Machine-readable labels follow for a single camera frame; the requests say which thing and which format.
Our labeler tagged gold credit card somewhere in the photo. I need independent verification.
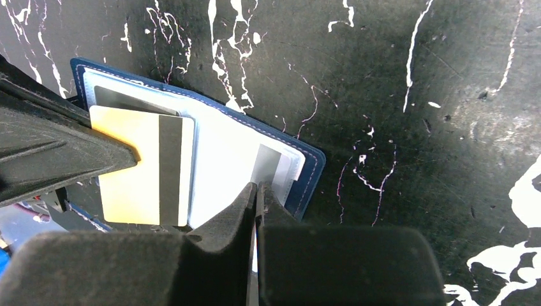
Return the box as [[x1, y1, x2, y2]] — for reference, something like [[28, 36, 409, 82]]
[[90, 105, 195, 226]]

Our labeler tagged white VIP card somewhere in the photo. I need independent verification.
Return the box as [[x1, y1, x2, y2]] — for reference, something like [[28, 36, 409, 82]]
[[251, 144, 306, 206]]

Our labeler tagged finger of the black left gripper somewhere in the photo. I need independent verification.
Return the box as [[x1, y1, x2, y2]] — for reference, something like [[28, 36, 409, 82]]
[[1, 57, 137, 207]]

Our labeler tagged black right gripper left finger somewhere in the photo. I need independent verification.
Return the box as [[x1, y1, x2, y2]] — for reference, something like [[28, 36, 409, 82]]
[[1, 183, 257, 305]]

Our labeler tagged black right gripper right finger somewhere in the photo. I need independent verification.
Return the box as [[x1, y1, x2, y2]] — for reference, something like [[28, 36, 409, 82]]
[[255, 183, 445, 305]]

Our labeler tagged blue leather card holder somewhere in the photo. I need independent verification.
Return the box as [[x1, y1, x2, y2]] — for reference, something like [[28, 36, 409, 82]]
[[70, 58, 326, 228]]

